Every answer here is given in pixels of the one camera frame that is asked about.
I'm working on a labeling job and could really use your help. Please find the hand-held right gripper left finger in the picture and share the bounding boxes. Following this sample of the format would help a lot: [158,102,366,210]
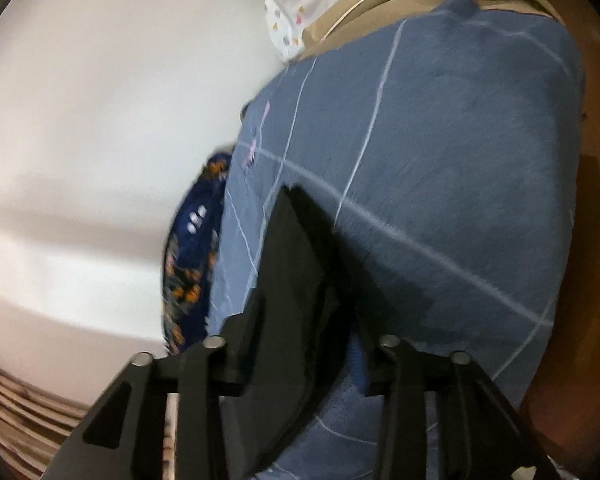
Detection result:
[42,310,267,480]

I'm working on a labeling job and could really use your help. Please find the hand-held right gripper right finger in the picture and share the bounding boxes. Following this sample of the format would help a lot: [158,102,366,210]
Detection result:
[351,334,563,480]

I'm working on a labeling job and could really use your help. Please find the black pants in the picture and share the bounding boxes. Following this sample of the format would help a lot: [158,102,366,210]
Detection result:
[227,184,388,480]

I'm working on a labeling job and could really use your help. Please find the navy floral cloth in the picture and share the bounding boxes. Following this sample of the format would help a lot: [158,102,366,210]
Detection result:
[160,150,233,356]

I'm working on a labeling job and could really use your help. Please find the blue checked blanket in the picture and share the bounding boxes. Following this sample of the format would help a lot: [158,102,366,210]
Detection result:
[207,0,588,480]

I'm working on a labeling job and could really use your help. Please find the white dotted cloth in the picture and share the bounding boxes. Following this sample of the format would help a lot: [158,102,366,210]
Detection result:
[235,0,361,63]

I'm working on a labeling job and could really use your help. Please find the brown wooden bed frame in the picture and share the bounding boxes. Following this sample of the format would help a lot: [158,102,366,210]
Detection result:
[480,0,600,471]

